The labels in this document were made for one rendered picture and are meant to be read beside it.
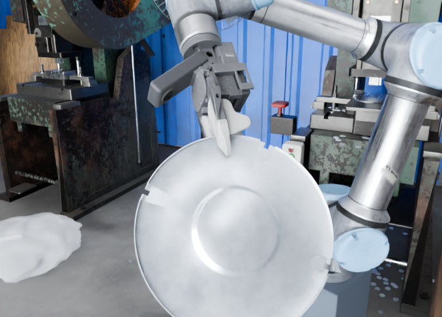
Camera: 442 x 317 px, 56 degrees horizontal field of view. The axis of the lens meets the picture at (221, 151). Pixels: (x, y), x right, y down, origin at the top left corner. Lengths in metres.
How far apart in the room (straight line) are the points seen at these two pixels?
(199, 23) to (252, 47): 2.45
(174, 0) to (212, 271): 0.46
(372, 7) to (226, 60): 1.10
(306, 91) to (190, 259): 2.57
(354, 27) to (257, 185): 0.47
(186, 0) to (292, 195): 0.38
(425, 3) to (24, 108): 2.07
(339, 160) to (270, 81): 1.54
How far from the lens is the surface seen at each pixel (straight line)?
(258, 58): 3.16
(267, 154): 0.65
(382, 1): 1.75
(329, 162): 1.71
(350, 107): 1.58
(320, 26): 0.95
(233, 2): 0.78
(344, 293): 1.13
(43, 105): 2.51
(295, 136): 1.68
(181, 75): 0.67
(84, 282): 1.97
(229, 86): 0.68
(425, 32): 0.89
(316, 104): 1.88
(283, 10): 0.93
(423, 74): 0.87
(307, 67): 3.06
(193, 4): 0.76
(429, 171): 1.61
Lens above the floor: 1.10
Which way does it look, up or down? 18 degrees down
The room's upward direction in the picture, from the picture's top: straight up
